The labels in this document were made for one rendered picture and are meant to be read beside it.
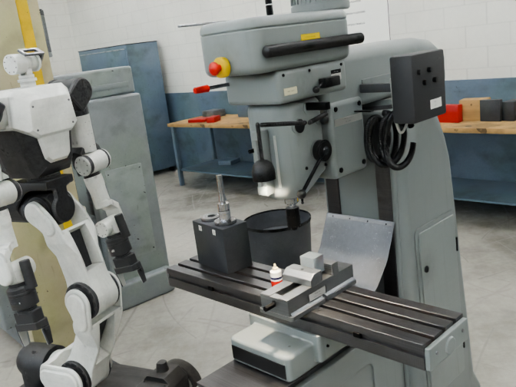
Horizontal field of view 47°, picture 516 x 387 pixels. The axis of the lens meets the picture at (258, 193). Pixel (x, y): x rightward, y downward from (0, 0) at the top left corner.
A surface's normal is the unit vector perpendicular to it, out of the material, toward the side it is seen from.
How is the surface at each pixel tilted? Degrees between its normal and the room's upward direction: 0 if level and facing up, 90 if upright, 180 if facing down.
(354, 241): 63
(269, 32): 90
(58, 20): 90
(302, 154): 90
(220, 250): 90
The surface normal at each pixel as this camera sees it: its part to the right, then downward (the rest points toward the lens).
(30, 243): 0.70, 0.09
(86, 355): -0.44, 0.28
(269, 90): -0.70, 0.26
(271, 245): -0.21, 0.33
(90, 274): 0.85, -0.17
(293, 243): 0.44, 0.23
